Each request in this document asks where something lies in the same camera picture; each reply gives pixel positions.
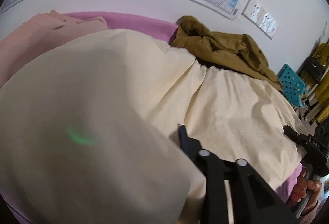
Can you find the olive brown jacket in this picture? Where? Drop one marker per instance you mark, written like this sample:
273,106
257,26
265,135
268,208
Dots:
236,52

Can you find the cream large garment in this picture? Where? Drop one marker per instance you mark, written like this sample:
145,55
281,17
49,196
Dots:
115,120

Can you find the white wall socket panel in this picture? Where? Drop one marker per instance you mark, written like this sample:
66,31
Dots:
261,18

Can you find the hanging clothes rack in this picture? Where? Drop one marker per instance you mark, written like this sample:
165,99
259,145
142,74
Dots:
314,73

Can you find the folded peach garment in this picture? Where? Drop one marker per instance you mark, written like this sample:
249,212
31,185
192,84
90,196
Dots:
41,34

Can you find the right hand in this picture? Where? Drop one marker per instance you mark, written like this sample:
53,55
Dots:
301,188

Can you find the blue plastic basket rack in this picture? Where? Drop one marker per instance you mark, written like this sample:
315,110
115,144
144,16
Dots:
293,86

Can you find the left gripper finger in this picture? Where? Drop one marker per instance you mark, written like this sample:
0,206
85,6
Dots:
235,186

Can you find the pink bed sheet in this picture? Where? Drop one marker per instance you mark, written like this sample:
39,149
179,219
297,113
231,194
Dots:
133,24

